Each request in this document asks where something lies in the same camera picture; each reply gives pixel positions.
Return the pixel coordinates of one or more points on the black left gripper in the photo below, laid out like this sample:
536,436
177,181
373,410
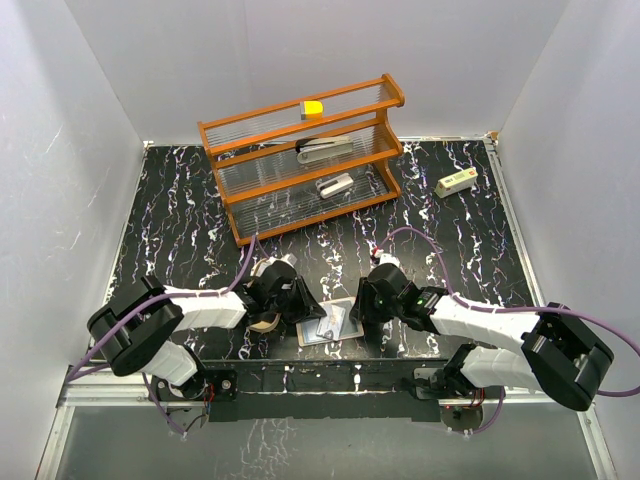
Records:
306,300

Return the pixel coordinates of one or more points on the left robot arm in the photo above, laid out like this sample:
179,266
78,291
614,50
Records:
133,332

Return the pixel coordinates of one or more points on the large grey black stapler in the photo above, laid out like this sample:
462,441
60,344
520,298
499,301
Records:
317,149

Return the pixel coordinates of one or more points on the orange wooden shelf rack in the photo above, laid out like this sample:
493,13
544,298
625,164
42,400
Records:
266,192

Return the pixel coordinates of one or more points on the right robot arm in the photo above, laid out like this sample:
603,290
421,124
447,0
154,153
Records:
551,351

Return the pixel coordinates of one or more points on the beige card box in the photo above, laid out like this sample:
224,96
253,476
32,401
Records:
268,321

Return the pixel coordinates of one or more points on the small white stapler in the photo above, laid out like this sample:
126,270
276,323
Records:
335,185

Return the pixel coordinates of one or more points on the silver patterned credit card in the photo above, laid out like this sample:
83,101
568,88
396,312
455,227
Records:
330,326

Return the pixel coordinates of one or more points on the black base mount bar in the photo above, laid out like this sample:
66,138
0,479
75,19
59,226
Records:
323,389

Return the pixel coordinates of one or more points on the white staples box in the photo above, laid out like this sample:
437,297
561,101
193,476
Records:
454,183

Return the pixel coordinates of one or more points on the yellow grey tape dispenser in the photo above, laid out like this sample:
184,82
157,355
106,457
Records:
311,110

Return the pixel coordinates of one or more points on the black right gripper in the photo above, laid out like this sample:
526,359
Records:
363,310

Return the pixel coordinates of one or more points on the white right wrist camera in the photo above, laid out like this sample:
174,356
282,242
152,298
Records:
380,257

